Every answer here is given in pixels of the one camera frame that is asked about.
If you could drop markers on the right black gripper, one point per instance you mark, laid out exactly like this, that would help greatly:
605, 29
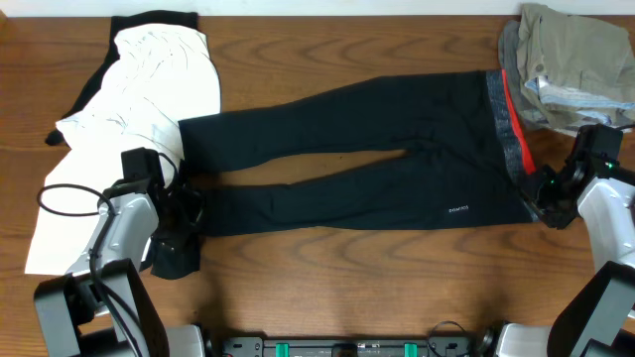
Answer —
552, 219

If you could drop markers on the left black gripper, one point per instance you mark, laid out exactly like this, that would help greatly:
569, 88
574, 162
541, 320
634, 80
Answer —
195, 203

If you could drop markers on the black leggings grey red waistband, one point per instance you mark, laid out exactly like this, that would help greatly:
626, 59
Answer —
407, 152

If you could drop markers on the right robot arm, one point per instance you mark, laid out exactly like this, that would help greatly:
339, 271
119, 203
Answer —
594, 187

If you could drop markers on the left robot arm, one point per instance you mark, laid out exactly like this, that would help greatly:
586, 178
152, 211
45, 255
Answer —
100, 307

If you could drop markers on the grey folded garment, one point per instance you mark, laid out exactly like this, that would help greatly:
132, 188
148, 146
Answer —
531, 111

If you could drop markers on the khaki folded shorts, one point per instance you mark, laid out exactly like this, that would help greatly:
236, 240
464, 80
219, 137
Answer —
575, 51

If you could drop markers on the white t-shirt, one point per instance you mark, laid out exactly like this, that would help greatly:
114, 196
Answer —
163, 75

